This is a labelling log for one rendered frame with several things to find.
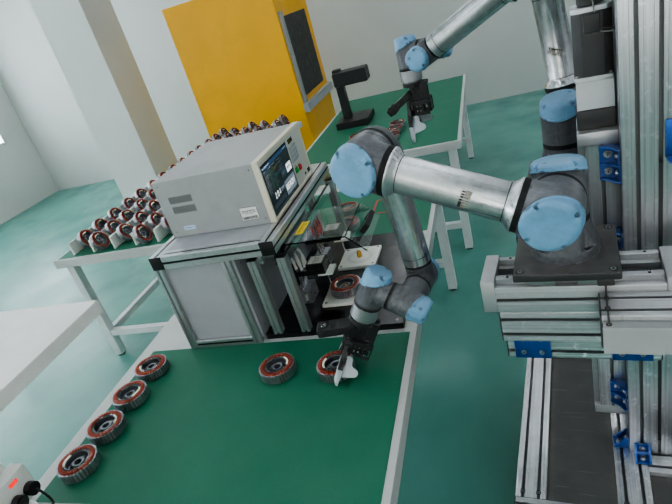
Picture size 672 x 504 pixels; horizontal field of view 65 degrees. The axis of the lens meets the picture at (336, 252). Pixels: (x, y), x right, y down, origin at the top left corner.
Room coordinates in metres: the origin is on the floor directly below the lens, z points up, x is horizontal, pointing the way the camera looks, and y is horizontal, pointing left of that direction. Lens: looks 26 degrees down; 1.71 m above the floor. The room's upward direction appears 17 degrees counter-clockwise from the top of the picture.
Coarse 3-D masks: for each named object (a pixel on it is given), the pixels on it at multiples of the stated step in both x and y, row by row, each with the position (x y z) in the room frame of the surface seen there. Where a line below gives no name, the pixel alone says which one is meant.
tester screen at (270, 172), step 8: (280, 152) 1.76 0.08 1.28; (272, 160) 1.68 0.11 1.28; (280, 160) 1.74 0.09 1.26; (288, 160) 1.80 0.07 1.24; (264, 168) 1.61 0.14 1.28; (272, 168) 1.67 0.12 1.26; (280, 168) 1.72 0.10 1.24; (264, 176) 1.60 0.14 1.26; (272, 176) 1.65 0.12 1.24; (280, 176) 1.70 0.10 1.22; (272, 184) 1.63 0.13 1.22; (280, 184) 1.68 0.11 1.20; (272, 192) 1.61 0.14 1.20; (272, 200) 1.59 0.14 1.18; (280, 208) 1.63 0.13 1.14
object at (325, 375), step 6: (330, 354) 1.28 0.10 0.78; (336, 354) 1.27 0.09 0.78; (348, 354) 1.25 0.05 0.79; (318, 360) 1.27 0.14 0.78; (324, 360) 1.25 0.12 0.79; (330, 360) 1.26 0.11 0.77; (336, 360) 1.25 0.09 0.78; (354, 360) 1.23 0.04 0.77; (318, 366) 1.24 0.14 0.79; (324, 366) 1.23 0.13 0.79; (330, 366) 1.23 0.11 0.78; (336, 366) 1.22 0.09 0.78; (354, 366) 1.21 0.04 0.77; (318, 372) 1.21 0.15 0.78; (324, 372) 1.20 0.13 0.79; (330, 372) 1.19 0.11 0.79; (324, 378) 1.19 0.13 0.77; (330, 378) 1.18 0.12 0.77; (342, 378) 1.19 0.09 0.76
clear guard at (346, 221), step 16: (336, 208) 1.67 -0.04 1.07; (352, 208) 1.63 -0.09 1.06; (368, 208) 1.65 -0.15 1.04; (320, 224) 1.57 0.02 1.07; (336, 224) 1.54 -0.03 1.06; (352, 224) 1.51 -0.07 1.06; (288, 240) 1.53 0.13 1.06; (304, 240) 1.49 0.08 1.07; (320, 240) 1.46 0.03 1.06; (352, 240) 1.43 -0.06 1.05; (368, 240) 1.46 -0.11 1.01
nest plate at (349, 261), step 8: (360, 248) 1.90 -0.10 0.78; (368, 248) 1.88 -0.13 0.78; (376, 248) 1.86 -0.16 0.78; (344, 256) 1.87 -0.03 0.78; (352, 256) 1.85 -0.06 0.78; (368, 256) 1.81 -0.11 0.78; (376, 256) 1.79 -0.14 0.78; (344, 264) 1.81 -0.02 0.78; (352, 264) 1.79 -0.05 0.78; (360, 264) 1.77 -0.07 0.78; (368, 264) 1.75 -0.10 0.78
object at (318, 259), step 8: (312, 256) 1.67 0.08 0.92; (320, 256) 1.65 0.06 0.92; (296, 264) 1.69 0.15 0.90; (312, 264) 1.61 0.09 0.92; (320, 264) 1.60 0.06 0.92; (328, 264) 1.64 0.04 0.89; (296, 272) 1.63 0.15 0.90; (304, 272) 1.62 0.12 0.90; (312, 272) 1.61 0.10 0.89; (320, 272) 1.60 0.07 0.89; (328, 272) 1.59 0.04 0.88; (304, 280) 1.65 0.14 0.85; (304, 288) 1.63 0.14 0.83
